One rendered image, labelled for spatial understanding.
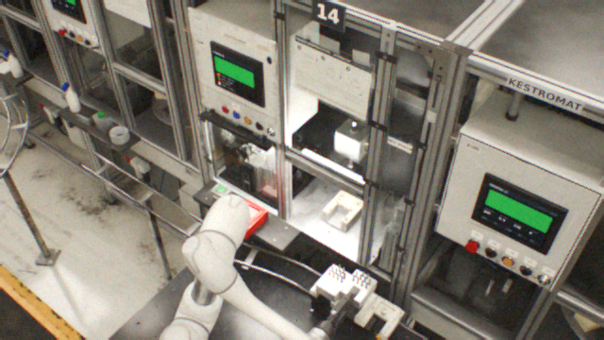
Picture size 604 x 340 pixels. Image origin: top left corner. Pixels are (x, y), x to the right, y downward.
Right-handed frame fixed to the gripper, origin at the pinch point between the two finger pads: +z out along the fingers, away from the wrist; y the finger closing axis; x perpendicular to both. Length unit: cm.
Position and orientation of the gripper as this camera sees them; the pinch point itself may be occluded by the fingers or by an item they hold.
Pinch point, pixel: (352, 297)
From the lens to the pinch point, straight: 227.0
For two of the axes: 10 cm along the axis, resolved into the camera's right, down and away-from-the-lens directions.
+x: -8.0, -4.2, 4.2
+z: 6.0, -5.7, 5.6
